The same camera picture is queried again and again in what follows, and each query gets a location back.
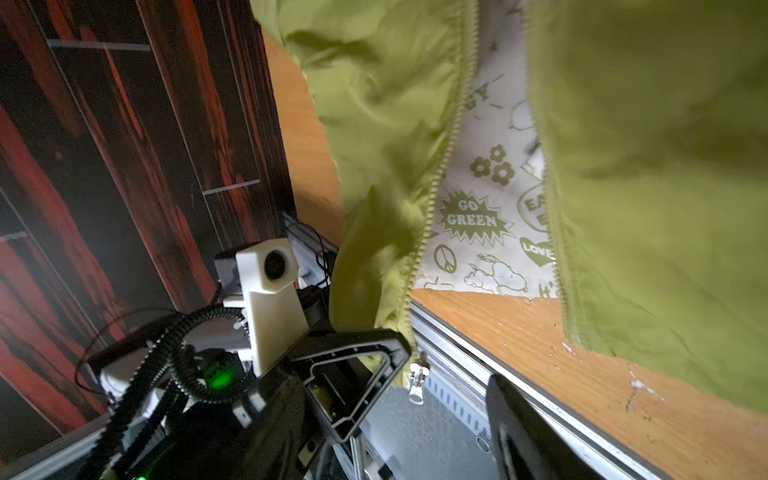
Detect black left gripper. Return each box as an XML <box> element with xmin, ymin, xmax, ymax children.
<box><xmin>119</xmin><ymin>329</ymin><xmax>411</xmax><ymax>479</ymax></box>

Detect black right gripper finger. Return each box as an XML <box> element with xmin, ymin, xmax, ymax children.
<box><xmin>486</xmin><ymin>374</ymin><xmax>600</xmax><ymax>480</ymax></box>

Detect green zip jacket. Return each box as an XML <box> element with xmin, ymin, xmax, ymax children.
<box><xmin>251</xmin><ymin>1</ymin><xmax>767</xmax><ymax>412</ymax></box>

